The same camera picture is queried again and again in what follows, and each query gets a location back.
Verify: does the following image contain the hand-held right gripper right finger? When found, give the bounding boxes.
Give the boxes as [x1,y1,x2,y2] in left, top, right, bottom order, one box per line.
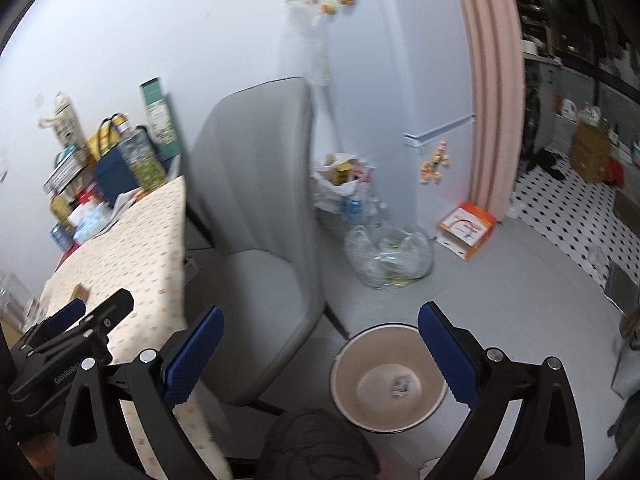
[418,301,586,480]

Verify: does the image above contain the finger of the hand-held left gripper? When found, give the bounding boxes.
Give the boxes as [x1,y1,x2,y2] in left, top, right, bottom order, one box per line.
[9,288,135,403]
[10,298,87,361]

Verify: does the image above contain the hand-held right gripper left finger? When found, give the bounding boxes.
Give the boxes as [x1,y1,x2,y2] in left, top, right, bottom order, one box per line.
[54,305,236,480]

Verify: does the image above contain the floral tablecloth table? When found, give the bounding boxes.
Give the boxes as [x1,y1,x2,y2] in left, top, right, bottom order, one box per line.
[39,176,236,480]

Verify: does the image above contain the blue drink can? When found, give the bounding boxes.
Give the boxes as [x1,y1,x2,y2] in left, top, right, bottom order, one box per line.
[50,225,76,251]

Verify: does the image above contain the blue and white tissue box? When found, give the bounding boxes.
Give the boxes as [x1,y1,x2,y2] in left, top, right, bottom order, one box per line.
[74,205,111,243]

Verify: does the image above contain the crumpled white paper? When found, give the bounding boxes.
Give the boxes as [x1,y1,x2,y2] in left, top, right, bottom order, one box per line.
[112,189,146,216]

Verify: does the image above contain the jar with yellow contents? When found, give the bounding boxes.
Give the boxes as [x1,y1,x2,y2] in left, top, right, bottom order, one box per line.
[50,195,71,226]

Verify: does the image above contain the clear plastic bag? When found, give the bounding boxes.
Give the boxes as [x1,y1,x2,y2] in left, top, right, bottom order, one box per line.
[345,225,435,290]

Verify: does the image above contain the navy blue bag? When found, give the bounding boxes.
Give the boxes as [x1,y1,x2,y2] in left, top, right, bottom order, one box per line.
[95,145,151,196]

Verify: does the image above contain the orange and white cardboard box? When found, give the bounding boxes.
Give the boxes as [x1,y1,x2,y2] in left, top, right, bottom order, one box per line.
[436,201,498,262]

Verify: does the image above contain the dark cloth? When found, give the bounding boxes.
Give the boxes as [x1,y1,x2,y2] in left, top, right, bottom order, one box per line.
[260,407,381,480]

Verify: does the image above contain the clear bottle with green pickles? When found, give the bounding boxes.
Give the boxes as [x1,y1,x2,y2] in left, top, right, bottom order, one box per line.
[119,125,167,192]

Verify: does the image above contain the grey upholstered chair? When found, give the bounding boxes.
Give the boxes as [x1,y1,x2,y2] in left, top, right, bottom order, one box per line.
[187,76,351,417]

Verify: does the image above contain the yellow snack packet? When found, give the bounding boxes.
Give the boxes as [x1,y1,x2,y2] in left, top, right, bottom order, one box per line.
[87,115,133,161]

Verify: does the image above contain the clear bottle with blue label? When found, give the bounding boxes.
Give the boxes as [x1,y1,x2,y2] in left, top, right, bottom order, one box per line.
[342,195,367,225]

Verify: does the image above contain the grey ribbed board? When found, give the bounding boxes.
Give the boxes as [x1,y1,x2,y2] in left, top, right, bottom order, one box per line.
[604,260,640,311]

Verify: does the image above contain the cluster of orange toy magnets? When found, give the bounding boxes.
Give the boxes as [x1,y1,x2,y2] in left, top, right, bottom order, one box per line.
[420,141,452,184]

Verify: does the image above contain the green tall box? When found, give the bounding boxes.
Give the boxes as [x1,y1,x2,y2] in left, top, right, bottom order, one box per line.
[139,77,183,161]

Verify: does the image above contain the white plastic bag with waste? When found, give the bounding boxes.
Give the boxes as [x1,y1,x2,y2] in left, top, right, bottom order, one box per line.
[312,152,396,226]

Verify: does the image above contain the black cloth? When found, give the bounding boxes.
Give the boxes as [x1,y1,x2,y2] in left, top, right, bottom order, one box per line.
[525,149,568,181]

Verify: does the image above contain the flat brown cardboard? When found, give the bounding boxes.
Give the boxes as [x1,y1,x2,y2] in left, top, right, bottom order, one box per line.
[612,187,640,233]

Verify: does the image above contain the red bag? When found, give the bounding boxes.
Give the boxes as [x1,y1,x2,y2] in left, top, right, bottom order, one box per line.
[600,157,626,186]

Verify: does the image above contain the large brown cardboard box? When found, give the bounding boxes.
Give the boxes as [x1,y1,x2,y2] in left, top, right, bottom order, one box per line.
[570,120,613,183]

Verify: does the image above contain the grey washing machine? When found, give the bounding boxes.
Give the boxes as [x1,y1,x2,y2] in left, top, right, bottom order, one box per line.
[520,55,563,161]

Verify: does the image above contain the white refrigerator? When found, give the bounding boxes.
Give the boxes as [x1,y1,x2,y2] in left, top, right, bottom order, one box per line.
[277,0,476,241]

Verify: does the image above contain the translucent white hanging bag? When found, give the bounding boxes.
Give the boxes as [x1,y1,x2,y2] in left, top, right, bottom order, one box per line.
[277,0,335,88]

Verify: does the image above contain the black wire basket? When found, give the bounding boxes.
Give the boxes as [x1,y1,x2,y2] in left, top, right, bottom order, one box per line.
[42,152,96,196]

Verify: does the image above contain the pink door frame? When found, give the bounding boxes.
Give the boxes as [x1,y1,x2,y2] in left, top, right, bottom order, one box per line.
[452,0,526,221]

